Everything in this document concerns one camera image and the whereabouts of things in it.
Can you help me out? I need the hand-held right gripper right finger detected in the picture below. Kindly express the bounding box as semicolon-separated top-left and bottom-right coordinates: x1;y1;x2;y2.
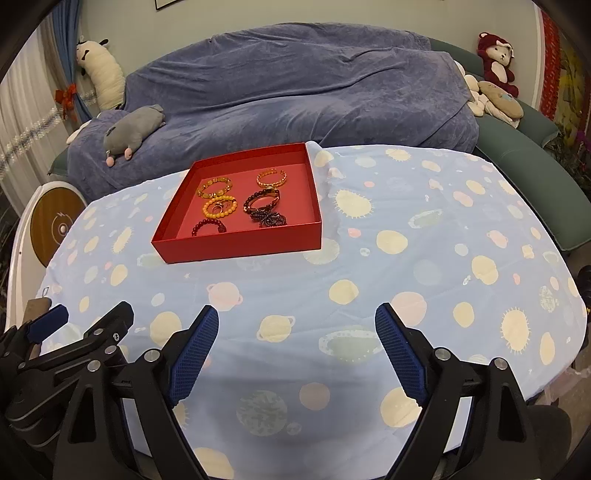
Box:
375;302;539;480

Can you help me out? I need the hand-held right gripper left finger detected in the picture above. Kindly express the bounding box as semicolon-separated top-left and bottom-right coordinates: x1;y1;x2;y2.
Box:
51;305;219;480

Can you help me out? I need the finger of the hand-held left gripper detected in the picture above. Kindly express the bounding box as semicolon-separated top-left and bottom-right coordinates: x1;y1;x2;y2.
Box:
18;302;134;374
0;305;70;365

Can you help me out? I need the red shallow box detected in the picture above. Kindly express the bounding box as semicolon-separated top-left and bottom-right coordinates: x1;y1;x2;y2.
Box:
151;142;324;265

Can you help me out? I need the dark red bead bracelet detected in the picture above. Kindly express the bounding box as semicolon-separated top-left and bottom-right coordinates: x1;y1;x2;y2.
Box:
191;220;227;237

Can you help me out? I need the yellow bead bracelet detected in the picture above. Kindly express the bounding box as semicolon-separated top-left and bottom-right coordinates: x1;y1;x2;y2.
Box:
201;196;238;220

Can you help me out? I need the dark purple beaded strand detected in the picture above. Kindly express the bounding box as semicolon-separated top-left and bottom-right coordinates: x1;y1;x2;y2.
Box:
252;210;287;228

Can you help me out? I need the dark bead bracelet gold charm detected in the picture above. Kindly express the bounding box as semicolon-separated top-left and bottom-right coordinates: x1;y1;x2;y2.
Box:
243;188;281;214

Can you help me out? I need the brown flat tag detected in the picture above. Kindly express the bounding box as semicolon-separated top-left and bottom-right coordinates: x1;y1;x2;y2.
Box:
25;298;51;320

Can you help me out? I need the round wooden side table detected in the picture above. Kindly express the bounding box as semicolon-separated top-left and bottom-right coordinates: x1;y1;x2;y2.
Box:
4;182;86;324

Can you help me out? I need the planet print light blue tablecloth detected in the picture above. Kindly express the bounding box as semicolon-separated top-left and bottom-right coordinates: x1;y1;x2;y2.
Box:
9;141;587;480

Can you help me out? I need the black chair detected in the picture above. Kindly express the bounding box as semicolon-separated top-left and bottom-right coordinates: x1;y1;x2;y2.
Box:
526;401;585;480

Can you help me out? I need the white sheer curtain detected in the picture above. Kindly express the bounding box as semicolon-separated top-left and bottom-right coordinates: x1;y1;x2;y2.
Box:
0;23;70;208

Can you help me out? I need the gold open bangle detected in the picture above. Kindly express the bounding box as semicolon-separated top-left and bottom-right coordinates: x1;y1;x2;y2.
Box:
256;169;288;189

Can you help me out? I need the grey plush mouse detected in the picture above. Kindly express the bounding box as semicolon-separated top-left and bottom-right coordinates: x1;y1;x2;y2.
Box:
102;104;166;168

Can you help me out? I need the red bow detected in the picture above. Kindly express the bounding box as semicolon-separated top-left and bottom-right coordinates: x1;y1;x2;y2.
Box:
55;83;77;109

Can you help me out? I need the green sofa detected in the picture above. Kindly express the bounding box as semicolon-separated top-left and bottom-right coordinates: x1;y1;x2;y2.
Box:
46;37;585;252

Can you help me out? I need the white plush cow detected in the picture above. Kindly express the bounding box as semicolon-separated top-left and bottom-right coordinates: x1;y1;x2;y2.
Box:
75;38;126;112

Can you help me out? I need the white plush toy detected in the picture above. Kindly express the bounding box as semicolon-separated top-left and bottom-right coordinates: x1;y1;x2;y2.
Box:
462;71;522;129

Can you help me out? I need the flower plant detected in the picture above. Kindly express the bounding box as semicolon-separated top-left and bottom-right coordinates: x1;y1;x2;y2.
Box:
549;124;591;185

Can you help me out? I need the tan cookie plush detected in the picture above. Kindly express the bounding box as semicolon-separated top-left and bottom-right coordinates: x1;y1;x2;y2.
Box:
478;80;525;118

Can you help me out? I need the blue-grey blanket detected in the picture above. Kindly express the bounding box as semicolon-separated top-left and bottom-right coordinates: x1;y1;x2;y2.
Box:
65;23;478;204

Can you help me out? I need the blue curtain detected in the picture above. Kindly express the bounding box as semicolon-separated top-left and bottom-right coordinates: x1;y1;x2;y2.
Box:
46;0;93;123

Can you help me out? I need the red plush teddy bear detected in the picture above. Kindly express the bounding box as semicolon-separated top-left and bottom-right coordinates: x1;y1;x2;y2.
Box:
477;32;520;97

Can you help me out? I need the yellow bracelet with gold spacers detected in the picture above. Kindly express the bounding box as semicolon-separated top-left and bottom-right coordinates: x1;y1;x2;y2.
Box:
196;176;234;199

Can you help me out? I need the picture frame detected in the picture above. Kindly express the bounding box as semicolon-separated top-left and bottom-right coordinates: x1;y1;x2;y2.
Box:
154;0;211;10

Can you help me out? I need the red wall hanging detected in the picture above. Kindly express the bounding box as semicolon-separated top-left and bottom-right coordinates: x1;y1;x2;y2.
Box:
538;9;568;121

